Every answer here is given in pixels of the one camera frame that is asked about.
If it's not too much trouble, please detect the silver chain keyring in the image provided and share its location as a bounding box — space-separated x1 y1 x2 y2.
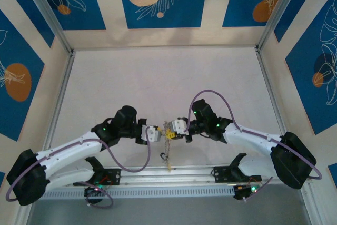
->
162 120 172 167

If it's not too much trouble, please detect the black controller board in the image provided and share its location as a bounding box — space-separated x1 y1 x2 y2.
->
233 184 260 201
84 181 107 197

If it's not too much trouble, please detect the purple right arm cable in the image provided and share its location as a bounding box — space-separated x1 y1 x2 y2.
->
184 90 323 181

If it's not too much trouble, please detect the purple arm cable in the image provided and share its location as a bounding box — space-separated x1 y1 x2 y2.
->
5 127 154 204
184 90 323 181

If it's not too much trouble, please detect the aluminium front rail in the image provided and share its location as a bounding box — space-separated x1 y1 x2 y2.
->
104 165 313 183

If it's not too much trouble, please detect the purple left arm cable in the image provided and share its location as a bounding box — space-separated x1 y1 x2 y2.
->
5 127 154 204

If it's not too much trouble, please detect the grey slotted cable duct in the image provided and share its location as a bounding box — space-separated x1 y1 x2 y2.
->
41 185 237 199

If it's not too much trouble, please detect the aluminium side rail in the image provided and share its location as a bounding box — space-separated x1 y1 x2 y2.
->
255 47 295 162
41 51 76 161

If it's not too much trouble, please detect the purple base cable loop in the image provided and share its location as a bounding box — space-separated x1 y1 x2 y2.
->
243 176 273 202
74 181 114 208

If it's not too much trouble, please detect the aluminium frame post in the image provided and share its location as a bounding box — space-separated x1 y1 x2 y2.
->
256 0 303 52
19 0 74 54

